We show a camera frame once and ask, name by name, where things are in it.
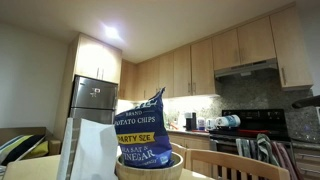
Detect white paper serviette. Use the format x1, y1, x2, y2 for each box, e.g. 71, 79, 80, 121
57, 118, 118, 180

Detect blue potato chips bag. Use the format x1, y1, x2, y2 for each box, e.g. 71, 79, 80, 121
114, 88, 174, 169

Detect stainless steel refrigerator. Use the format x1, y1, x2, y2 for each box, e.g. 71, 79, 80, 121
68, 75, 119, 126

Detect wooden bowl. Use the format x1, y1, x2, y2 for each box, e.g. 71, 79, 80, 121
116, 152, 184, 180

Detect wooden dining chair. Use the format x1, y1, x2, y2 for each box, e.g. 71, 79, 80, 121
171, 143, 290, 180

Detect range hood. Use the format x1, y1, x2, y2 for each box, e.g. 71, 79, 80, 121
214, 58, 278, 78

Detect black kitchen stove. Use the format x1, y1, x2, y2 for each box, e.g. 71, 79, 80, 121
209, 109, 293, 156

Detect hanging dish towels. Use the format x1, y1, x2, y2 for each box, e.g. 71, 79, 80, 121
236, 134, 304, 180

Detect striped cushion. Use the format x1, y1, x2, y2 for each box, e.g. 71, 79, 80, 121
0, 135, 49, 166

